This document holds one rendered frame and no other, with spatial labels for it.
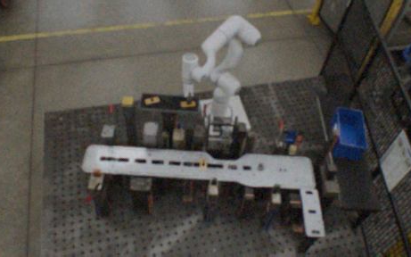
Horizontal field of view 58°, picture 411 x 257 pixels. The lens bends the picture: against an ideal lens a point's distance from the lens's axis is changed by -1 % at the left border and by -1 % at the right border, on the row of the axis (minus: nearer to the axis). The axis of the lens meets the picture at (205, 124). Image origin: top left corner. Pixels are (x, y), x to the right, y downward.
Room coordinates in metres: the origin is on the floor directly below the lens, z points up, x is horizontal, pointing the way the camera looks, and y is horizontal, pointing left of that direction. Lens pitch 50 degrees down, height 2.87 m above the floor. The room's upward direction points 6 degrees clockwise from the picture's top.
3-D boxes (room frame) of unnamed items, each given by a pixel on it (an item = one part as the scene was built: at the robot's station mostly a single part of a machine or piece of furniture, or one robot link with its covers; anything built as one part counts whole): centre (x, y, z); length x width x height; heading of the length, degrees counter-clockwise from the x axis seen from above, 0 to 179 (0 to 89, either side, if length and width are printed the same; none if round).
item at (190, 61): (1.55, 0.12, 1.47); 0.09 x 0.08 x 0.13; 48
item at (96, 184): (1.01, 0.56, 0.88); 0.15 x 0.11 x 0.36; 3
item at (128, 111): (1.53, 0.49, 0.92); 0.08 x 0.08 x 0.44; 3
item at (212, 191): (1.05, -0.09, 0.87); 0.12 x 0.09 x 0.35; 3
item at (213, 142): (1.44, -0.10, 0.94); 0.18 x 0.13 x 0.49; 93
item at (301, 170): (1.22, 0.00, 1.00); 1.38 x 0.22 x 0.02; 93
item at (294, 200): (1.07, -0.57, 0.84); 0.11 x 0.10 x 0.28; 3
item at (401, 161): (1.18, -1.04, 1.30); 0.23 x 0.02 x 0.31; 3
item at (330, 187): (1.14, -0.76, 0.88); 0.08 x 0.08 x 0.36; 3
